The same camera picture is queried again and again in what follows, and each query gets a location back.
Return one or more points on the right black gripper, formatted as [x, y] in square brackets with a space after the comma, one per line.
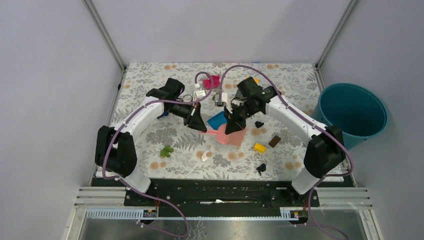
[233, 124]

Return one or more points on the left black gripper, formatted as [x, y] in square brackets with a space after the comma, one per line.
[195, 121]

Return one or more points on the pink hand broom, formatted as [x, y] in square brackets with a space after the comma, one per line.
[234, 138]

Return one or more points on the blue dustpan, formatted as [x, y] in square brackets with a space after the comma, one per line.
[216, 121]

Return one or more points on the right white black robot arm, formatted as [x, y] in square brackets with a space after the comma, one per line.
[324, 144]

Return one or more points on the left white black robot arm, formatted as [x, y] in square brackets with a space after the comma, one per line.
[115, 145]

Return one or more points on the black paper scrap right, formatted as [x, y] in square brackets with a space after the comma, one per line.
[259, 124]

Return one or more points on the black paper scrap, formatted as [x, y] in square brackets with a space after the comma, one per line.
[262, 168]
[259, 124]

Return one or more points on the grey lego baseplate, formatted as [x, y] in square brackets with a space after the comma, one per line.
[238, 99]

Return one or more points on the dark blue paper scrap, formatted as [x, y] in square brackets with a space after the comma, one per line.
[165, 114]

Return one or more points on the yellow block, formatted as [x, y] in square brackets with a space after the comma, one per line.
[259, 148]

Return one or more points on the white paper scrap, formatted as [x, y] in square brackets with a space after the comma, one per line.
[204, 156]

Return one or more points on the large magenta paper scrap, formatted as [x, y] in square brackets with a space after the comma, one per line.
[213, 82]

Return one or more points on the green paper scrap front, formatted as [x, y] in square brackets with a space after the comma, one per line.
[166, 152]

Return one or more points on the brown block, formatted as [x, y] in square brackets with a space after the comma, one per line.
[274, 141]

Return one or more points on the yellow lego house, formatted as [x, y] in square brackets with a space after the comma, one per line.
[255, 79]

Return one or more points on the black paper scrap front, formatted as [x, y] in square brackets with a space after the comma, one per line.
[262, 168]

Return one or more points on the teal plastic bucket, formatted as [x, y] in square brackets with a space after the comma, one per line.
[359, 113]

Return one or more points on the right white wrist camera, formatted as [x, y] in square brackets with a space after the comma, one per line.
[223, 100]

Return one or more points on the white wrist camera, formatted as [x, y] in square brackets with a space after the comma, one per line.
[198, 91]
[223, 100]

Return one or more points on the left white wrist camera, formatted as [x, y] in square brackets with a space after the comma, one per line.
[198, 91]

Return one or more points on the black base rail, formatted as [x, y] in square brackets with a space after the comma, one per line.
[230, 198]

